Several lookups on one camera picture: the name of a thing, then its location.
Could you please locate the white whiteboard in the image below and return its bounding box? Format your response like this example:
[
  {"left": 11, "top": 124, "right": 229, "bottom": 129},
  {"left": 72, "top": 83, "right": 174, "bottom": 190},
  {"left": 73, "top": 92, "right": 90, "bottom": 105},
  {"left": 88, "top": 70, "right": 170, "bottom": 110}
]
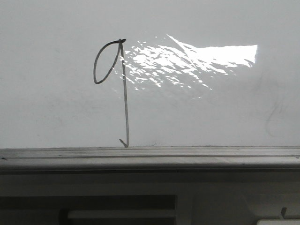
[{"left": 0, "top": 0, "right": 300, "bottom": 148}]

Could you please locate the aluminium whiteboard frame rail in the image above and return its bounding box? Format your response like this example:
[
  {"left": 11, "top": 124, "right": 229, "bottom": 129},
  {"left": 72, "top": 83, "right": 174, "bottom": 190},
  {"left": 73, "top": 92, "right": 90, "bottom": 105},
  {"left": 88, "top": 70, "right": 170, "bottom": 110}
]
[{"left": 0, "top": 146, "right": 300, "bottom": 174}]

